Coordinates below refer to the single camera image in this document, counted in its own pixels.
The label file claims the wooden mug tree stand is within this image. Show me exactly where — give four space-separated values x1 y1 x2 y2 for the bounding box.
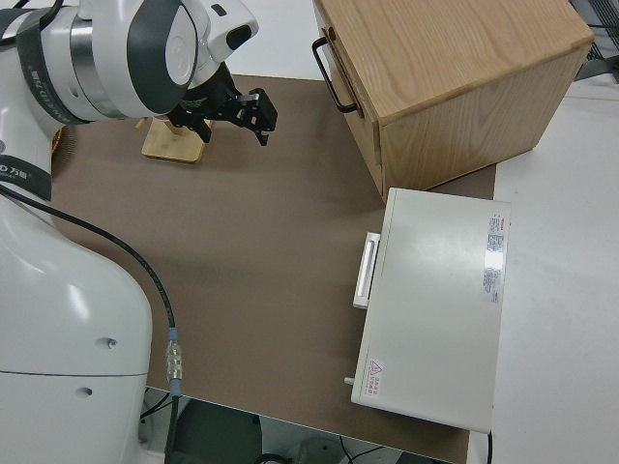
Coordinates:
133 115 206 165

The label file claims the black equipment behind table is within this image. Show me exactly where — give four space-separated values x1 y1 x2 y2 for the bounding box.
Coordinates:
573 0 619 82

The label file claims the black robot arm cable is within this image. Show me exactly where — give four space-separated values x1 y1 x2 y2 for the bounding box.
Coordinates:
0 185 188 458

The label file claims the wooden drawer with handle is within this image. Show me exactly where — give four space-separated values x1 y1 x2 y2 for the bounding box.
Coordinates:
319 24 383 123

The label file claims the light wooden cabinet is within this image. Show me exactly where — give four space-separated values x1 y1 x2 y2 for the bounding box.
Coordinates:
311 0 596 192

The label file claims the white toaster oven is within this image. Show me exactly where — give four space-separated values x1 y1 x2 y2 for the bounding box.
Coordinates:
350 187 513 434

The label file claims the white text label sticker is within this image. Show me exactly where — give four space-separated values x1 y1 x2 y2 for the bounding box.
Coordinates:
480 211 510 305

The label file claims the white oven door handle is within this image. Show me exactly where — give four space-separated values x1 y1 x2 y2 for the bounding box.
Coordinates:
352 231 382 310

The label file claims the black metal drawer handle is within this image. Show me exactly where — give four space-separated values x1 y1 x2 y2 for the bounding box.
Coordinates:
312 38 360 114

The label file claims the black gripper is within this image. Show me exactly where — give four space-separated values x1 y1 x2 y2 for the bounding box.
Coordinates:
169 66 280 148

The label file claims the brown table mat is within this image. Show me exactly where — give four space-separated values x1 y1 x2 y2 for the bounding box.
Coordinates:
47 73 500 464

